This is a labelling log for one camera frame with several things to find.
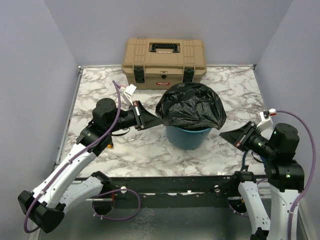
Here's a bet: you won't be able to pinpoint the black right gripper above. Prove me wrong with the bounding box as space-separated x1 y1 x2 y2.
220 119 277 158

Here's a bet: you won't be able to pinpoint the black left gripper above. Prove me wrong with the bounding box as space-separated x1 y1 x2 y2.
107 100 165 134

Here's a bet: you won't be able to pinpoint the black plastic trash bag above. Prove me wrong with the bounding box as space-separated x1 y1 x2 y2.
155 82 227 131

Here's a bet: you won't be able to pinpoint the teal plastic trash bin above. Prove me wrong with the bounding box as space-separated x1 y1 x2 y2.
165 126 212 151

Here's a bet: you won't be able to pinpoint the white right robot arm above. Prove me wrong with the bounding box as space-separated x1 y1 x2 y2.
220 121 305 240

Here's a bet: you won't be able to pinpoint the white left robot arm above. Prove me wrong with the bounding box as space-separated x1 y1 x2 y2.
17 98 162 233

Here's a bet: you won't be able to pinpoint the tan plastic toolbox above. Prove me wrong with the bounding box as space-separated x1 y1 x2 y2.
121 38 207 90

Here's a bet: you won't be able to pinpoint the blue-handled pliers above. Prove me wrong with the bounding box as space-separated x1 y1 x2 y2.
240 151 265 172

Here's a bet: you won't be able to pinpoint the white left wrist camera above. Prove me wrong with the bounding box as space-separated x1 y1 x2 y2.
119 84 137 106

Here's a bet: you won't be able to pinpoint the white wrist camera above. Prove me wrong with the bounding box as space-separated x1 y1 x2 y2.
119 84 137 106
257 108 277 132

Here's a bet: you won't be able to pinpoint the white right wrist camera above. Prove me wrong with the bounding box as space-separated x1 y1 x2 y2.
257 108 277 132

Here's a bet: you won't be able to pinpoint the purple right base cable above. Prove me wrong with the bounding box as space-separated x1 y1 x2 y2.
228 177 268 218

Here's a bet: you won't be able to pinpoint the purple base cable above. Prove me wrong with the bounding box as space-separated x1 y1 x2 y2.
91 188 141 221
228 177 268 218

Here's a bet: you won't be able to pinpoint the black front mounting rail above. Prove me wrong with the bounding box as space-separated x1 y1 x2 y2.
93 172 241 209

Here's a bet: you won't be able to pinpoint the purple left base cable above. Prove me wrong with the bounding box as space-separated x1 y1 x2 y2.
91 188 141 221

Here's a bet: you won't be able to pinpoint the aluminium extrusion frame rail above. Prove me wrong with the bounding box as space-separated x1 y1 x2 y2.
27 66 83 240

